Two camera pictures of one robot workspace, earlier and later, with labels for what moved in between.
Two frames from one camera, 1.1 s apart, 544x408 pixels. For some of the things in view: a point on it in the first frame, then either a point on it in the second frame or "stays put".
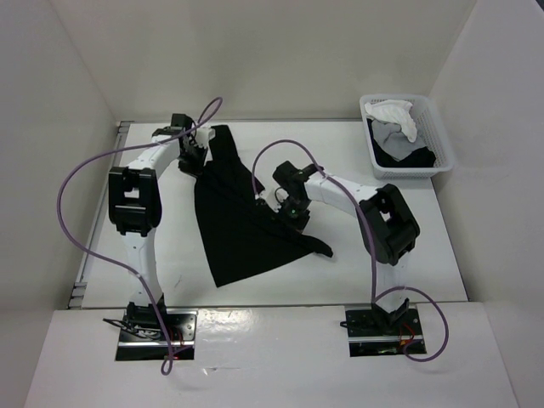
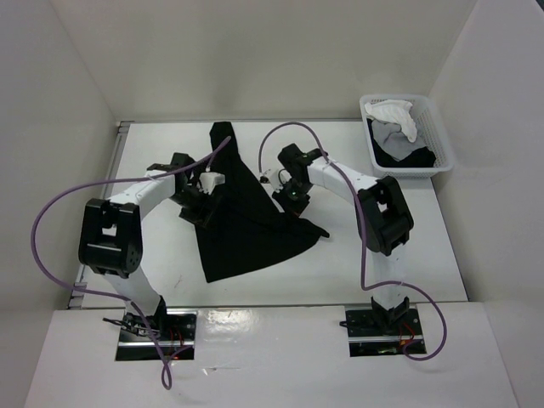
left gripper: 197,167 → 201,216
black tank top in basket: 422,157 stays put
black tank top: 241,231 stays put
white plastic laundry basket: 406,139 stays put
